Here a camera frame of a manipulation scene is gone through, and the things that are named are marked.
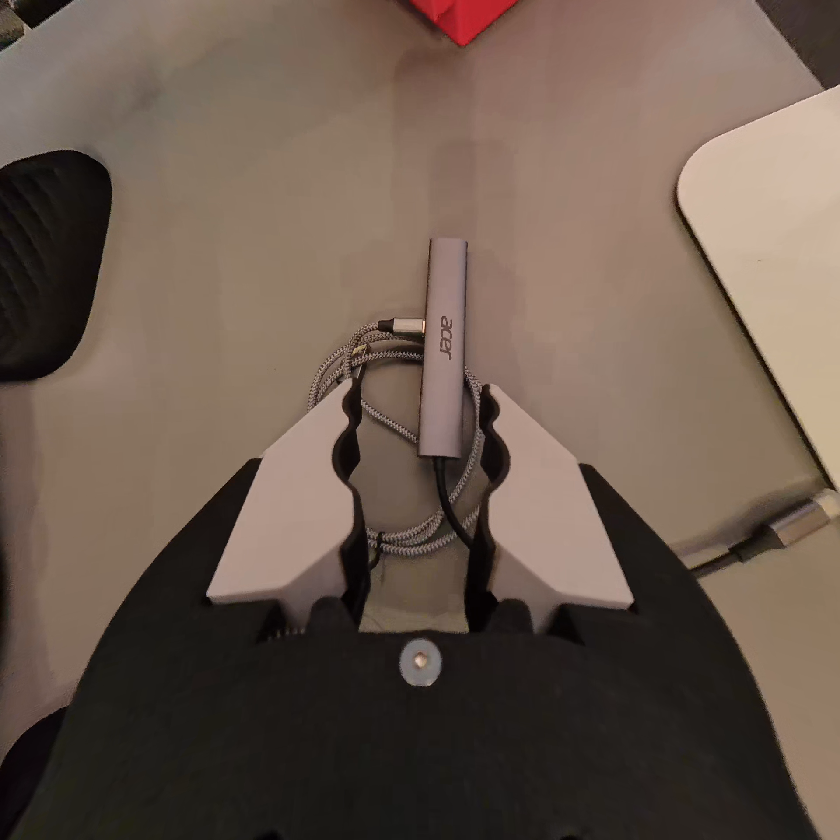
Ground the black textured pad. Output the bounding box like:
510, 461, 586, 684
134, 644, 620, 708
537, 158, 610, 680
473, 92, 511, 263
0, 149, 114, 385

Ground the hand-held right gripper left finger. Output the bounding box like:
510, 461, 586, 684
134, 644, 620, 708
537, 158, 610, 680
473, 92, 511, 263
206, 381, 366, 624

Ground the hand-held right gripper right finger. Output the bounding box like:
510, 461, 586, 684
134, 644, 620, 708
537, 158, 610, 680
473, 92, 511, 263
465, 383, 637, 632

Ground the wooden book stand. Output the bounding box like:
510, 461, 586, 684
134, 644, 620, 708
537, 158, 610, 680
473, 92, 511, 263
676, 84, 840, 492

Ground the red plastic bin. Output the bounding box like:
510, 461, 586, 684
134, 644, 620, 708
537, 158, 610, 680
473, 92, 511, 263
408, 0, 521, 48

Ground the grey braided usb-c cable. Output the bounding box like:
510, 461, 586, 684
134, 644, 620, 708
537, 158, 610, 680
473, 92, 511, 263
307, 316, 492, 560

